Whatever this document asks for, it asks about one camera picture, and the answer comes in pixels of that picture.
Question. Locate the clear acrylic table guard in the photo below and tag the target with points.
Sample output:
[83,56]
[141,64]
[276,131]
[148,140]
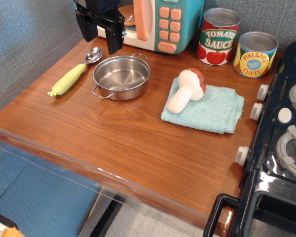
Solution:
[46,200]

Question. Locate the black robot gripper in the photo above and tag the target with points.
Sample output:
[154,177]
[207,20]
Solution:
[104,13]

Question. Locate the plush white brown mushroom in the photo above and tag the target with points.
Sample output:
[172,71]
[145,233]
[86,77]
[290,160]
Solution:
[192,87]

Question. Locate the black toy stove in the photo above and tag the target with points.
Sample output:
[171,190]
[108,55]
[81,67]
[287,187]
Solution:
[266,206]

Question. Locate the pineapple slices can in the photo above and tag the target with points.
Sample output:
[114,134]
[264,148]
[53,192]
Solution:
[255,54]

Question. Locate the tomato sauce can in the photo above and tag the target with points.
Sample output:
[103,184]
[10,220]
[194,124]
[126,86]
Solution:
[219,30]

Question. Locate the stainless steel two-handled pot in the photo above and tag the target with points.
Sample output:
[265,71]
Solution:
[121,78]

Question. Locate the orange object at corner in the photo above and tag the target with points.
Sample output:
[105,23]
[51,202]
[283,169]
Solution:
[11,232]

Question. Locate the teal and pink toy microwave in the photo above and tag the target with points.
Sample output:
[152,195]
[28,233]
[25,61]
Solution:
[165,26]

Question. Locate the folded light teal cloth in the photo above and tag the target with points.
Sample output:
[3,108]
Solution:
[218,111]

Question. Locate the spoon with green handle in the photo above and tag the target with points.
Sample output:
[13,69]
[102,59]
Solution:
[69,79]

